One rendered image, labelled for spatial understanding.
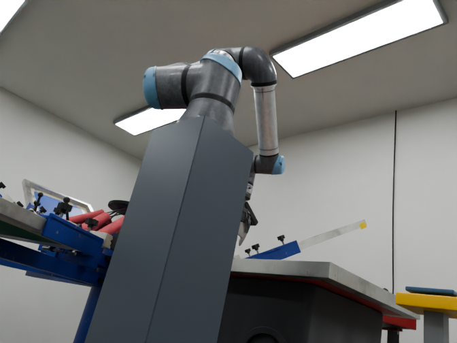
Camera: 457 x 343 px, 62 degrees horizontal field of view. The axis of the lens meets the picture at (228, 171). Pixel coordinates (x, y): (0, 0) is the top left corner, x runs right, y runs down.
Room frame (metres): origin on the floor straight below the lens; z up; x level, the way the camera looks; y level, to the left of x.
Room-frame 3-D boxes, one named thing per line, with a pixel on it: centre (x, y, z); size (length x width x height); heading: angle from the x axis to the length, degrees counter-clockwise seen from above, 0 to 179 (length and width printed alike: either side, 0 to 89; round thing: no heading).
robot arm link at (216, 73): (0.83, 0.08, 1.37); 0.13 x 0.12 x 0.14; 66
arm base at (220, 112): (0.83, 0.08, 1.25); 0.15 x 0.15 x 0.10
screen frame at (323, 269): (1.36, -0.23, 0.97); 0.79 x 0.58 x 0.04; 42
